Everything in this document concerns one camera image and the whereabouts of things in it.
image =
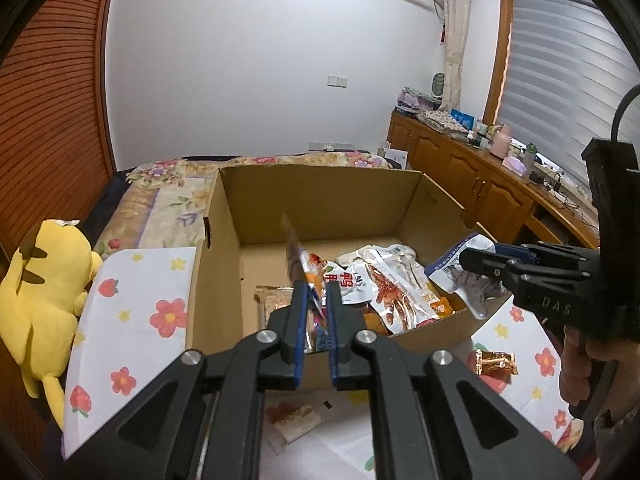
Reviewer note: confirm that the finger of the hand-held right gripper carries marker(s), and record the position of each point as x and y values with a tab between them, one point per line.
482	261
515	252

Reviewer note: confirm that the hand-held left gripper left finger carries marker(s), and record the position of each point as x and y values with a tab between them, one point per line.
299	325

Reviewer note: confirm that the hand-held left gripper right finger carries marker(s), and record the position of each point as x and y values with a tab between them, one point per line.
334	332

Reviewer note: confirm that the white snack packet blue edge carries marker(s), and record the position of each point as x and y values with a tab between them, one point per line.
450	272

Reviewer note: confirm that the thin orange snack packet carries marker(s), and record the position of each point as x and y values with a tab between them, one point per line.
297	262

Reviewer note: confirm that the cardboard box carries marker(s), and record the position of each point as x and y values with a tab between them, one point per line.
310	205

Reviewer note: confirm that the person's right forearm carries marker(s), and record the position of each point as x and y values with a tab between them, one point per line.
615	435

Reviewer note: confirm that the person's right hand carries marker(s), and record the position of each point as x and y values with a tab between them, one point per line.
574	360

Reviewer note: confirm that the brown snack packet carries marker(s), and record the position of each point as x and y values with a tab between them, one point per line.
272	302

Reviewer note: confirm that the red and white snack packet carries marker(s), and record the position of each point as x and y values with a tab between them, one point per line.
347	285

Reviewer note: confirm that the black charger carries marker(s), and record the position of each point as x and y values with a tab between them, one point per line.
545	180

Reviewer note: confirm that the pink tissue box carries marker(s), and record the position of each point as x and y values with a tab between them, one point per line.
515	166

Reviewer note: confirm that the wooden cabinet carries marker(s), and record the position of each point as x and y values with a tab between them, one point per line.
470	175

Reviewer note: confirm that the beige snack packet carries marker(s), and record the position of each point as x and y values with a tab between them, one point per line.
295	417

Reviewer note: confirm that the gold wrapped candy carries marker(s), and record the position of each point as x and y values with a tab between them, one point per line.
496	362

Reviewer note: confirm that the pink thermos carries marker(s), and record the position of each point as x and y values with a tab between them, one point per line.
500	142

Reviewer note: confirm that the white paper bag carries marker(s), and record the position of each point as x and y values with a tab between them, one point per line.
392	157

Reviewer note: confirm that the blue box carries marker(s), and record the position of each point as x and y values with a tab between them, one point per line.
462	120

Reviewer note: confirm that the patterned cloth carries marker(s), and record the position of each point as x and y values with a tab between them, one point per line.
440	121

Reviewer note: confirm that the white flower-print cloth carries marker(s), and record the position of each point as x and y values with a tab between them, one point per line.
140	320

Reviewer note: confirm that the grey window blind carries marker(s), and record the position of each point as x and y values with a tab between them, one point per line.
565	75

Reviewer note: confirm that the folded fabric pile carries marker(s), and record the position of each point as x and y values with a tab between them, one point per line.
417	101

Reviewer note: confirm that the small desk fan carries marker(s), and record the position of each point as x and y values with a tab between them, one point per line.
440	85

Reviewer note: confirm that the floral blanket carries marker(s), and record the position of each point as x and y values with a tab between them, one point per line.
160	195

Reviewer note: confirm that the cream curtain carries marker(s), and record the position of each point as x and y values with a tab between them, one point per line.
456	35

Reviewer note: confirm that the yellow plush toy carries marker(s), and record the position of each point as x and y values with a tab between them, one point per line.
45	290

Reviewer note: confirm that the wooden slatted wardrobe door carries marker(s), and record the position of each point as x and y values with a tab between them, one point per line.
45	110

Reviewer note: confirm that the wall socket strip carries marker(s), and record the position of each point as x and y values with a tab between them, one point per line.
330	146

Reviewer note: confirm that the white wall switch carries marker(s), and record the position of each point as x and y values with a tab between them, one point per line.
337	80

